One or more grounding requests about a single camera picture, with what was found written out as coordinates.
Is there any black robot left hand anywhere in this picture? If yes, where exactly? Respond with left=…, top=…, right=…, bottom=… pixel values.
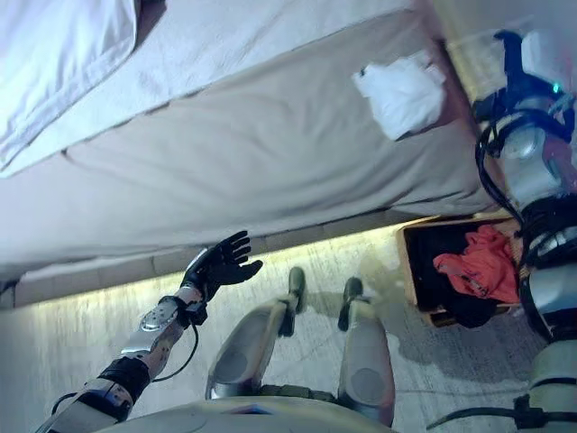
left=179, top=230, right=264, bottom=301

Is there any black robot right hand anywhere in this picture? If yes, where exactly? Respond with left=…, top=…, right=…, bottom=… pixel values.
left=493, top=29, right=527, bottom=91

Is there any black garment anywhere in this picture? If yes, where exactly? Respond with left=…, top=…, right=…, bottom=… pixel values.
left=405, top=223, right=519, bottom=328

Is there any red garment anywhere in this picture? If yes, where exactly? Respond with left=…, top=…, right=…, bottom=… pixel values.
left=432, top=225, right=519, bottom=301

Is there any brown wooden basket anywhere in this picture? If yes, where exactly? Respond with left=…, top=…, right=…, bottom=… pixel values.
left=396, top=211, right=555, bottom=328

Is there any white garment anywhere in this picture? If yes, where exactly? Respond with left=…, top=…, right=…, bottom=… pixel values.
left=351, top=49, right=447, bottom=141

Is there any grey patterned rug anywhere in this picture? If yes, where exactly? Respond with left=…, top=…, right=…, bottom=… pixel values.
left=0, top=223, right=577, bottom=433

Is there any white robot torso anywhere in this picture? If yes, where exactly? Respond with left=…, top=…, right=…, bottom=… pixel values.
left=116, top=382, right=393, bottom=433

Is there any white duvet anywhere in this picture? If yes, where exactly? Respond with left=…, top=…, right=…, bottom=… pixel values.
left=0, top=0, right=139, bottom=172

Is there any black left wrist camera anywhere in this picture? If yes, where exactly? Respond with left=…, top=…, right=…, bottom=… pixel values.
left=184, top=301, right=208, bottom=326

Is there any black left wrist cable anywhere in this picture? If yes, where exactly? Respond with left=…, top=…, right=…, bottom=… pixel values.
left=151, top=322, right=199, bottom=382

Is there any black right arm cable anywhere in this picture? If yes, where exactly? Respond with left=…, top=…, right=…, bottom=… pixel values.
left=475, top=121, right=527, bottom=235

